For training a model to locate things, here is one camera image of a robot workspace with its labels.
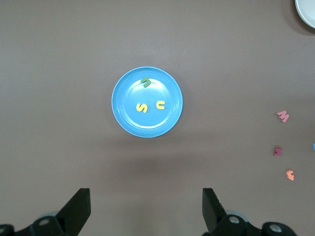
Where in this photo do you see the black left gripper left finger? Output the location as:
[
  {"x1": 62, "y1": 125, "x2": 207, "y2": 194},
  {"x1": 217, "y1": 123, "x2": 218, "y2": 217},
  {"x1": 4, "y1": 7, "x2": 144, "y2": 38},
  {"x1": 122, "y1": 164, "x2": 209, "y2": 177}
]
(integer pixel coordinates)
[{"x1": 0, "y1": 188, "x2": 91, "y2": 236}]

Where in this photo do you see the beige plate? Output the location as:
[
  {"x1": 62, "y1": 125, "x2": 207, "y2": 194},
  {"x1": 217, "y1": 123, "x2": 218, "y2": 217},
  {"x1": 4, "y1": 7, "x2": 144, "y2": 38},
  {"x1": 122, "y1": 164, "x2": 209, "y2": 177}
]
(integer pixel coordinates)
[{"x1": 294, "y1": 0, "x2": 315, "y2": 29}]

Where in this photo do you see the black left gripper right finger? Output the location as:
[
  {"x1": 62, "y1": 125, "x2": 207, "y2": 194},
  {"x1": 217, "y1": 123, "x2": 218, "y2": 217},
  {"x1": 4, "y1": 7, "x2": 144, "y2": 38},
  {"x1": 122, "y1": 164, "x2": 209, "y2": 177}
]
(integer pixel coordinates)
[{"x1": 201, "y1": 187, "x2": 298, "y2": 236}]

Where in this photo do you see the blue plate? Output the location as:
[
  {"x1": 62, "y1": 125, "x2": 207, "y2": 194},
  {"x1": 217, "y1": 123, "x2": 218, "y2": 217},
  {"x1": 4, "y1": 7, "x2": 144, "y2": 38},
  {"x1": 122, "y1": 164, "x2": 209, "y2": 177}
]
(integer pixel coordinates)
[{"x1": 111, "y1": 66, "x2": 184, "y2": 138}]

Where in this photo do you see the pink letter w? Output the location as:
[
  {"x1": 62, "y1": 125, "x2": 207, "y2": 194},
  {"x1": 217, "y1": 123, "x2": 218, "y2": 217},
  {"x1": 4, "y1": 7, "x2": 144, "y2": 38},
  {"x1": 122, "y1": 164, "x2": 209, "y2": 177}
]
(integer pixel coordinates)
[{"x1": 276, "y1": 110, "x2": 290, "y2": 123}]

